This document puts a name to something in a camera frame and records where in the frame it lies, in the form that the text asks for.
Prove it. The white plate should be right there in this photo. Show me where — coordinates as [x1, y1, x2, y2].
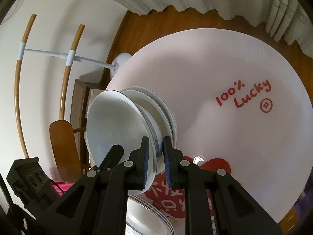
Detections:
[125, 195, 174, 235]

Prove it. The pink hanging cloth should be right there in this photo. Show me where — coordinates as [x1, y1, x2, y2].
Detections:
[50, 180, 74, 195]

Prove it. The brown wooden chair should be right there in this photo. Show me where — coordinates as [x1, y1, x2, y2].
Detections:
[49, 120, 90, 183]

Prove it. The low wooden white cabinet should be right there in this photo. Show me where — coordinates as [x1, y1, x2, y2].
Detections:
[70, 79, 106, 174]

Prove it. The purple cloth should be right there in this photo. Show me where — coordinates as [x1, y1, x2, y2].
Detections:
[293, 188, 312, 219]

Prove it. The round white table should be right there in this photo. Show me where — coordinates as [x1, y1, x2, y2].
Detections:
[108, 29, 312, 234]

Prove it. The white bar stand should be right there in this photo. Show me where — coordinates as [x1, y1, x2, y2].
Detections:
[17, 42, 132, 78]

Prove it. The lower wooden ballet bar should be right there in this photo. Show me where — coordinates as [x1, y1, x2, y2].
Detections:
[59, 24, 85, 120]

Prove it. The wooden ballet bar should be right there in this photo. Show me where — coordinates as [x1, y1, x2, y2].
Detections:
[59, 24, 85, 120]
[14, 13, 37, 160]

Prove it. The upper wooden ballet bar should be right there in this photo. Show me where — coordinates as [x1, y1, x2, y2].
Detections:
[14, 13, 37, 160]

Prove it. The left beige curtain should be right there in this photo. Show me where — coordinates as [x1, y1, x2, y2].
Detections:
[113, 0, 312, 57]

